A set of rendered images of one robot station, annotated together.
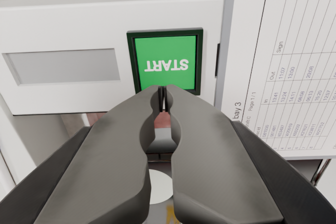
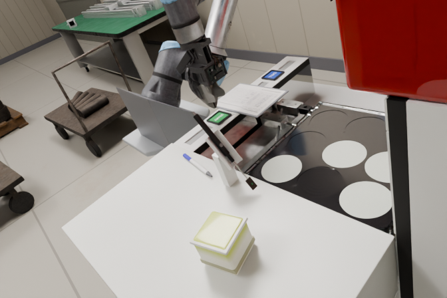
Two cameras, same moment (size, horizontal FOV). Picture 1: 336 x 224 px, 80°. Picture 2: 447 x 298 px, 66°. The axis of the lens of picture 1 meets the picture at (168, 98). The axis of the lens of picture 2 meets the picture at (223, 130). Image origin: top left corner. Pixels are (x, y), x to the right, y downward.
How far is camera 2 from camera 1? 101 cm
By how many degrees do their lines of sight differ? 88
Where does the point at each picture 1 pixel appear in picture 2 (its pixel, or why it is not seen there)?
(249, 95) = (242, 106)
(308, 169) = (326, 108)
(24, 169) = (203, 161)
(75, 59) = (200, 133)
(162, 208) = (309, 169)
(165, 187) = (289, 159)
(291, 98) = (251, 100)
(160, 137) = not seen: hidden behind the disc
